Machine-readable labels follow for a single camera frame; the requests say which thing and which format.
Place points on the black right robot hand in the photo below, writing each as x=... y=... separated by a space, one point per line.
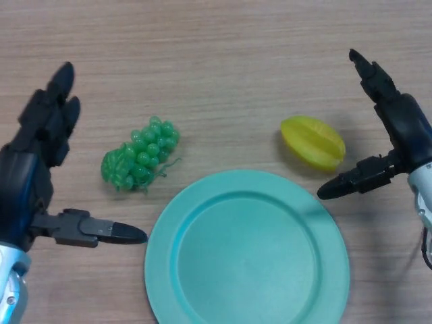
x=410 y=131

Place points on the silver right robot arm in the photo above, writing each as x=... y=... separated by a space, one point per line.
x=423 y=192

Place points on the green grape bunch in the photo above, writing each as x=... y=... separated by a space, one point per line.
x=141 y=155

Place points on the yellow starfruit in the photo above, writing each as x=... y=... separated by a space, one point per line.
x=314 y=143

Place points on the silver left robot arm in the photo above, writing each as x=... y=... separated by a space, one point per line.
x=11 y=283

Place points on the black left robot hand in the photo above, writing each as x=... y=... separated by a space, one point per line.
x=23 y=168

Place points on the teal round plate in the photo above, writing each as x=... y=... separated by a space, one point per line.
x=246 y=253

